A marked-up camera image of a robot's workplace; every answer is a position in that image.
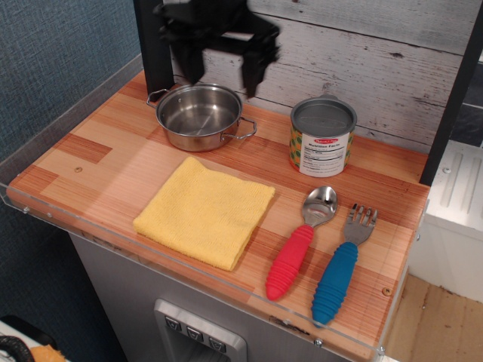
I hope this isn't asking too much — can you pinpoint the blue handled fork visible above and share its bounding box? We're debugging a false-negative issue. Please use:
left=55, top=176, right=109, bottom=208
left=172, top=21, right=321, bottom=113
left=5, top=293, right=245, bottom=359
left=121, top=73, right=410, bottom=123
left=311, top=204, right=378, bottom=324

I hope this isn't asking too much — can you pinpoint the black vertical post left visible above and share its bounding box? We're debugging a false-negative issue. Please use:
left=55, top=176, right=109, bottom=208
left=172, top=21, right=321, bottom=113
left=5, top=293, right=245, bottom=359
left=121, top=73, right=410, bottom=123
left=133, top=0, right=175, bottom=94

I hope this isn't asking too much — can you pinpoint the clear acrylic table guard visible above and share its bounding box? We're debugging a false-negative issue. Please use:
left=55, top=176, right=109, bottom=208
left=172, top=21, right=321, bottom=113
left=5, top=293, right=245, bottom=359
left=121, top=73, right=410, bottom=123
left=1, top=58, right=429, bottom=360

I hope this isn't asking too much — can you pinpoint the small steel pot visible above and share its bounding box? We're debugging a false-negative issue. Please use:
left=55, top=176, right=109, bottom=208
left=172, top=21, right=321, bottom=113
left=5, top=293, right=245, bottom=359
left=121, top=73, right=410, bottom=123
left=146, top=84, right=257, bottom=152

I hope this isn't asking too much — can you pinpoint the white side cabinet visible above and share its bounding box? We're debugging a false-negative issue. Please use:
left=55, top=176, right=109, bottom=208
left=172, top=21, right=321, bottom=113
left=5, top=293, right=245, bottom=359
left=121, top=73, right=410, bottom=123
left=408, top=141, right=482, bottom=302

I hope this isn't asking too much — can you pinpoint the yellow rag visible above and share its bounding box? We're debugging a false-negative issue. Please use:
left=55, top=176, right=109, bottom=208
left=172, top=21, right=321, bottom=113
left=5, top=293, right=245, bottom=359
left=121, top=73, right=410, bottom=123
left=133, top=157, right=275, bottom=272

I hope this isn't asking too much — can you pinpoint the grey toy fridge cabinet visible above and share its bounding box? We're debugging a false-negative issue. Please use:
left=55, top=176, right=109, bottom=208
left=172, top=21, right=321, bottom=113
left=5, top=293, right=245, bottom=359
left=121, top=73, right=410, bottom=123
left=71, top=235, right=381, bottom=361

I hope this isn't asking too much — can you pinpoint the red handled spoon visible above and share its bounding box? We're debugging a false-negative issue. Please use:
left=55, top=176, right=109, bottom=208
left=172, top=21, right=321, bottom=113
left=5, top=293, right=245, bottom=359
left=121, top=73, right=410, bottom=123
left=265, top=186, right=338, bottom=301

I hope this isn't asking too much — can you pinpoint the silver dispenser button panel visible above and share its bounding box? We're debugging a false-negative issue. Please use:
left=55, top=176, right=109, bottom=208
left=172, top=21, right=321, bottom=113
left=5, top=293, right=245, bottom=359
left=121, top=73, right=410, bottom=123
left=154, top=299, right=248, bottom=361

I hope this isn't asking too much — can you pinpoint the black braided cable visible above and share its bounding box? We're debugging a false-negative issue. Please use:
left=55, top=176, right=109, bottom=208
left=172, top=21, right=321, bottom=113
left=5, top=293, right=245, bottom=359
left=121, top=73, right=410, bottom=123
left=0, top=334, right=33, bottom=362

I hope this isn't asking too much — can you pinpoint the black vertical post right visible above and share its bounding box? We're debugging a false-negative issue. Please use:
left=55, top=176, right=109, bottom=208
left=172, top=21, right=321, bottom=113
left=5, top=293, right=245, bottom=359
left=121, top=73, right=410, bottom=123
left=419, top=0, right=483, bottom=186

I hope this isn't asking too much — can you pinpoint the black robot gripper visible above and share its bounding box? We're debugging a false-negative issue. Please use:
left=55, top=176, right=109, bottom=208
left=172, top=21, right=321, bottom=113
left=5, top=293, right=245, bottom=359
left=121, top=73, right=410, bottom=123
left=154, top=1, right=280, bottom=99

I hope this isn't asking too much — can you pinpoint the toy tin can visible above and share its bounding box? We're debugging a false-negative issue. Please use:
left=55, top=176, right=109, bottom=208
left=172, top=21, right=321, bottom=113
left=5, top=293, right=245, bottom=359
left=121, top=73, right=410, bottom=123
left=289, top=95, right=357, bottom=178

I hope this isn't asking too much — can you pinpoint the black vertical post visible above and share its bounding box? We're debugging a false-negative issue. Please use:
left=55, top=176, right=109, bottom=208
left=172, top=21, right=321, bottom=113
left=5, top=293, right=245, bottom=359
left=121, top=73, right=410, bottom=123
left=133, top=0, right=175, bottom=94
left=419, top=0, right=483, bottom=186

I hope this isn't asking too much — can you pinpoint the orange object bottom left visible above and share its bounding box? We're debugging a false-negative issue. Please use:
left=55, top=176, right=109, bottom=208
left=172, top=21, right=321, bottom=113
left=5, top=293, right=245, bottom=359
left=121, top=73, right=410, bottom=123
left=30, top=345, right=67, bottom=362

